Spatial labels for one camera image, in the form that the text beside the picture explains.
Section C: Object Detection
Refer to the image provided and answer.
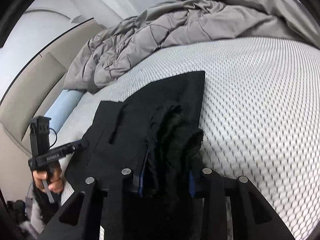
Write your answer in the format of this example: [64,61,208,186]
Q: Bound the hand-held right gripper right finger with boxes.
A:
[189,167,297,240]

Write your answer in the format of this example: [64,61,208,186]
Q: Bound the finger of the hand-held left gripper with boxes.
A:
[67,140,89,152]

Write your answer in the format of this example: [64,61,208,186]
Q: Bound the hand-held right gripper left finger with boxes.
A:
[37,168,145,240]

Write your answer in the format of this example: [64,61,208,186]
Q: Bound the black pants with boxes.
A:
[61,70,206,205]

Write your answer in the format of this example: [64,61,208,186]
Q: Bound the person's left forearm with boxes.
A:
[19,190,62,240]

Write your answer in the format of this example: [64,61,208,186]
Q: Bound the person's left hand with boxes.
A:
[32,166,64,194]

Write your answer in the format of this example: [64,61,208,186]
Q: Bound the light blue pillow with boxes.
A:
[46,90,84,132]

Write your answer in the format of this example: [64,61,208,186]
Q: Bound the beige padded headboard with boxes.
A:
[0,17,105,155]

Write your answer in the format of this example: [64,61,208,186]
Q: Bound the white honeycomb pattern mattress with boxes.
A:
[51,36,320,240]

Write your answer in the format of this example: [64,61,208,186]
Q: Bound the grey quilted duvet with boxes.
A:
[64,0,320,94]

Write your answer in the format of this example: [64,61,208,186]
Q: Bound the thin black cable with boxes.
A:
[48,127,58,148]

